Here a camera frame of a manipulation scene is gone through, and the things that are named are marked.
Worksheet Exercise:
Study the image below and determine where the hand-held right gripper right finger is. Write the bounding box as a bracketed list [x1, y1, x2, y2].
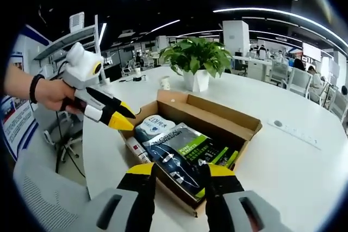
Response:
[200, 161, 294, 232]

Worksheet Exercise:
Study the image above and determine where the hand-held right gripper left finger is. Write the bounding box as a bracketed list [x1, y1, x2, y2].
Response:
[81, 162, 158, 232]

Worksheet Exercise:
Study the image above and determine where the dark pouch with green label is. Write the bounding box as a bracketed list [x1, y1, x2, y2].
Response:
[142, 122, 240, 197]

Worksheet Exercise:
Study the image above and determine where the soft item wet wipes pack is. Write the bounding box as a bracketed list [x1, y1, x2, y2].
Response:
[134, 114, 176, 146]

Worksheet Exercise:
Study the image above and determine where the brown cardboard shoe box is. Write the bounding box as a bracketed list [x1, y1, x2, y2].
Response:
[118, 89, 263, 218]

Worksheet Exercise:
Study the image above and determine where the person's left hand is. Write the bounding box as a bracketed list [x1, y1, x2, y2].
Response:
[36, 78, 83, 116]

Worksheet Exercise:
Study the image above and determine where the white metal shelf rack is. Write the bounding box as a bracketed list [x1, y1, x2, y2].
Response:
[32, 13, 111, 86]

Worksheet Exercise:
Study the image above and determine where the white air cooler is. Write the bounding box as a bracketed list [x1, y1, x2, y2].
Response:
[69, 11, 85, 34]

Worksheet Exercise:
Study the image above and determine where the black wristband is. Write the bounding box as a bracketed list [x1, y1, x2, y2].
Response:
[29, 73, 46, 104]

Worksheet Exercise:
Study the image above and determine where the white table socket strip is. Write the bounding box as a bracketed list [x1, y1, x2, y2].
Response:
[266, 119, 321, 150]

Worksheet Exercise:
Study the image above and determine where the green potted plant white pot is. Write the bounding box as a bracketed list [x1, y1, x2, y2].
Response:
[159, 37, 233, 93]

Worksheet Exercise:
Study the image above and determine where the row of white office chairs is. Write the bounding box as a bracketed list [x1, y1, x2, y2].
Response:
[269, 60, 348, 124]

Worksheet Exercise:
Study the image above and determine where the large display screen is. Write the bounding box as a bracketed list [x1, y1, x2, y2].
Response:
[302, 42, 322, 60]

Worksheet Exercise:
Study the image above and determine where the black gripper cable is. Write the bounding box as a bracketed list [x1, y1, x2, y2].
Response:
[49, 60, 69, 81]

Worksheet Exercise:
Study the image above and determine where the black cable with adapter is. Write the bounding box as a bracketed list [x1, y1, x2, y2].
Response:
[119, 76, 144, 83]

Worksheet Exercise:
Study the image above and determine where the blue framed wall poster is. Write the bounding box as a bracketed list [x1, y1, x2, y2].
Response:
[0, 24, 52, 164]

